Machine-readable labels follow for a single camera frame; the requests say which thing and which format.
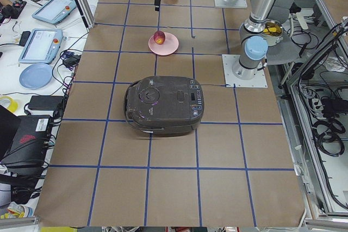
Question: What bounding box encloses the blue teach pendant lower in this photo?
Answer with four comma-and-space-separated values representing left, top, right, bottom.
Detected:
18, 28, 63, 64

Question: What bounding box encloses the grey office chair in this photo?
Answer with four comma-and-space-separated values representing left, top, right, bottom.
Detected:
266, 0, 299, 66

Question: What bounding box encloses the dark brown rice cooker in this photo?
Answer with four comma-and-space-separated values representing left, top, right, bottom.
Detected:
123, 76, 204, 135

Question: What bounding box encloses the black computer case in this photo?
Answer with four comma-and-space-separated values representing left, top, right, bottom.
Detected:
1, 115, 52, 175

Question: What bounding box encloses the red apple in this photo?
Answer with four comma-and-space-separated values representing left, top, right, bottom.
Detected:
153, 30, 166, 45

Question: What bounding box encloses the yellow bowl on chair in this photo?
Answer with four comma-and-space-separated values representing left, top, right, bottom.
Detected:
261, 20, 284, 47

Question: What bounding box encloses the black power adapter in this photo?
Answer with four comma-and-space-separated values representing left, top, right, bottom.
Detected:
28, 96, 63, 111

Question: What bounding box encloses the blue teach pendant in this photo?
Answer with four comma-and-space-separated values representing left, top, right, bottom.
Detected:
32, 0, 77, 24
18, 28, 63, 64

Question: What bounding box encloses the white rear base plate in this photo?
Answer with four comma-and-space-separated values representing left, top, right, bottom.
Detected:
214, 0, 247, 9

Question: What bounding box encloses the pink plate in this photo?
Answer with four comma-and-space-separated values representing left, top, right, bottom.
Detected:
148, 32, 179, 56

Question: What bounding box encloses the blue teach pendant upper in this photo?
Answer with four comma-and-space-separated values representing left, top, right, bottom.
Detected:
32, 0, 77, 24

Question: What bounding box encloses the light blue plate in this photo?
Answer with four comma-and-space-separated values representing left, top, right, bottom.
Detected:
19, 63, 52, 90

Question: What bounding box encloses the yellow tape roll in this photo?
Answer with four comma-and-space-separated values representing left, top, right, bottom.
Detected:
0, 96, 18, 113

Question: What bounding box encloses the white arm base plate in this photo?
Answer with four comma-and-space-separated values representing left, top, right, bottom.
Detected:
222, 54, 268, 88

